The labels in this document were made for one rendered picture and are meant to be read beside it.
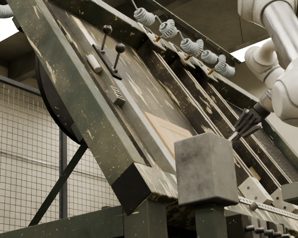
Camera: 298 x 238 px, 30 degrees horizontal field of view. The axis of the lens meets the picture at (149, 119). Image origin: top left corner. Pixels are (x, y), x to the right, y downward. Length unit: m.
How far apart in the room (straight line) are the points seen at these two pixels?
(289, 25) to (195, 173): 0.57
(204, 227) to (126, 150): 0.34
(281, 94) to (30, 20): 1.08
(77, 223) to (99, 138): 0.26
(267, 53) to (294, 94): 1.02
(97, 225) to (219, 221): 0.38
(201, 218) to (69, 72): 0.72
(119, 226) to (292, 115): 0.57
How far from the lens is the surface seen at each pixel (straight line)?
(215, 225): 1.47
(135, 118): 2.00
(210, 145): 1.48
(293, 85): 1.45
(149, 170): 1.65
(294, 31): 1.73
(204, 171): 1.47
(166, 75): 2.73
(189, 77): 3.00
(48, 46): 2.05
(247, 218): 1.77
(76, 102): 1.85
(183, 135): 2.28
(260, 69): 2.50
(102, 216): 1.66
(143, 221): 1.57
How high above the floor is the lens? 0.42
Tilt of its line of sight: 21 degrees up
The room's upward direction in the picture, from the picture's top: 4 degrees counter-clockwise
